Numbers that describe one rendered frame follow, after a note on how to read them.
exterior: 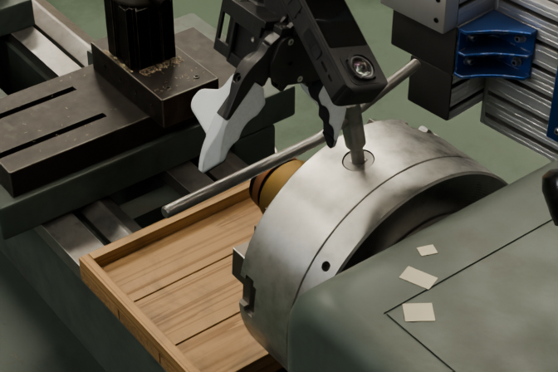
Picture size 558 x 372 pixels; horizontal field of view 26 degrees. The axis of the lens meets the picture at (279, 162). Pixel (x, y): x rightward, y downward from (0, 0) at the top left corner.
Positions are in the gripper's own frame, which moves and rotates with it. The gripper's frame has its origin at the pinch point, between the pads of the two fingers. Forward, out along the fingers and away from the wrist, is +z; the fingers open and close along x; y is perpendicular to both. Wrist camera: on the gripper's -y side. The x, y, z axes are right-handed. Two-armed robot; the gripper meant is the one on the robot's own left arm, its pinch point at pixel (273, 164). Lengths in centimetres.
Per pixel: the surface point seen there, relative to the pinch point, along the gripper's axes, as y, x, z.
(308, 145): 5.4, -9.2, 2.4
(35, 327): 73, -24, 76
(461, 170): -1.0, -25.7, 4.7
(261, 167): 4.9, -3.2, 3.5
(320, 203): 5.5, -13.0, 9.9
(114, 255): 44, -16, 42
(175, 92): 57, -32, 25
